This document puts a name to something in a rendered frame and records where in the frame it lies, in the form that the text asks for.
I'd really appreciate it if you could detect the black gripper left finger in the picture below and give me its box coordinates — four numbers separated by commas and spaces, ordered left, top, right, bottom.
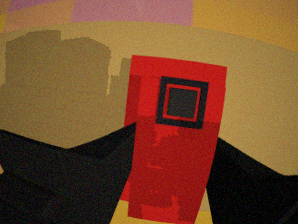
0, 123, 137, 224

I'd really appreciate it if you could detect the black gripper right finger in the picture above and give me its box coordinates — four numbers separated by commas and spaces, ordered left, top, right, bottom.
206, 136, 298, 224

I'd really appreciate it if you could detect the tan panel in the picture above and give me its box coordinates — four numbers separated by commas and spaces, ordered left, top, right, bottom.
0, 20, 298, 176

